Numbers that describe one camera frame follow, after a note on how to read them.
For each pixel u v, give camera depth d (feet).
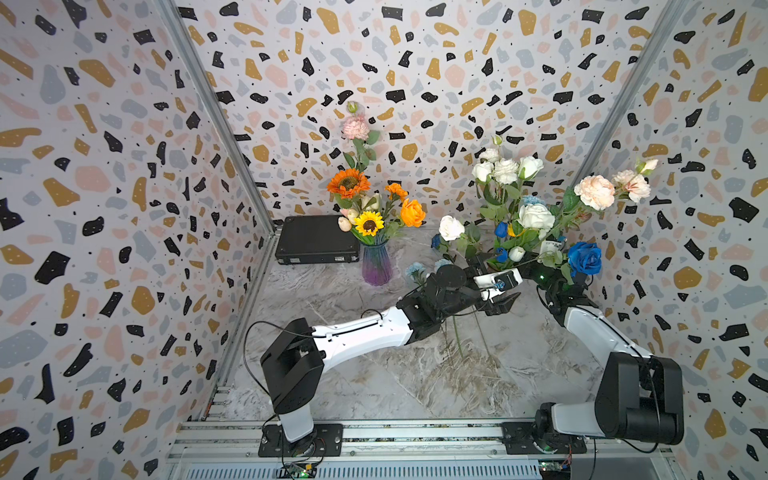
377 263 3.15
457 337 3.03
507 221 2.63
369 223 2.62
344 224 2.68
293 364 1.42
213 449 2.41
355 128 2.68
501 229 2.62
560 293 2.21
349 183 2.33
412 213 2.46
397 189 2.95
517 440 2.40
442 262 3.42
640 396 1.54
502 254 2.49
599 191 1.94
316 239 3.94
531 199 2.65
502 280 1.82
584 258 1.80
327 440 2.41
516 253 2.50
